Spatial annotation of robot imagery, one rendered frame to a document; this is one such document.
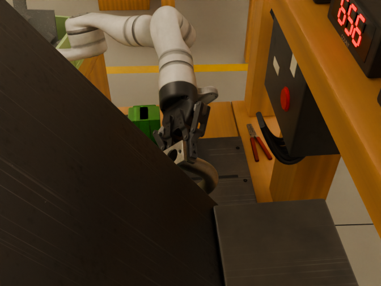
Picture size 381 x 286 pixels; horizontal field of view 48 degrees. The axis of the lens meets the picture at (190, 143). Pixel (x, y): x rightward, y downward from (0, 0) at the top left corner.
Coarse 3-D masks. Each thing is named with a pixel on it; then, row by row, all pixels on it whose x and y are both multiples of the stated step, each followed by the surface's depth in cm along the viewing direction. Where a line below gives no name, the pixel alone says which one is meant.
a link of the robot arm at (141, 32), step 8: (144, 16) 94; (136, 24) 94; (144, 24) 93; (184, 24) 89; (136, 32) 94; (144, 32) 94; (184, 32) 89; (192, 32) 91; (136, 40) 96; (144, 40) 95; (152, 40) 95; (184, 40) 90; (192, 40) 92
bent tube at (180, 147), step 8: (176, 144) 74; (184, 144) 73; (168, 152) 75; (176, 152) 75; (184, 152) 72; (176, 160) 72; (184, 160) 71; (200, 160) 76; (184, 168) 75; (192, 168) 75; (200, 168) 76; (208, 168) 77; (208, 176) 78; (216, 176) 80; (200, 184) 84; (208, 184) 81; (216, 184) 82; (208, 192) 84
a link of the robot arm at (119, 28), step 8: (72, 16) 108; (80, 16) 107; (88, 16) 105; (96, 16) 104; (104, 16) 102; (112, 16) 101; (120, 16) 100; (128, 16) 98; (136, 16) 96; (72, 24) 107; (80, 24) 106; (88, 24) 104; (96, 24) 102; (104, 24) 101; (112, 24) 99; (120, 24) 98; (128, 24) 96; (72, 32) 108; (80, 32) 107; (112, 32) 100; (120, 32) 98; (128, 32) 96; (120, 40) 99; (128, 40) 97
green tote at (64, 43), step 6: (60, 18) 169; (66, 18) 168; (60, 24) 171; (60, 30) 173; (60, 36) 175; (66, 36) 158; (60, 42) 155; (66, 42) 158; (60, 48) 153; (66, 48) 159; (78, 60) 172; (78, 66) 172
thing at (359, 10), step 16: (336, 0) 45; (352, 0) 41; (368, 0) 40; (336, 16) 45; (352, 16) 41; (368, 16) 38; (352, 32) 42; (368, 32) 38; (352, 48) 42; (368, 48) 39; (368, 64) 39
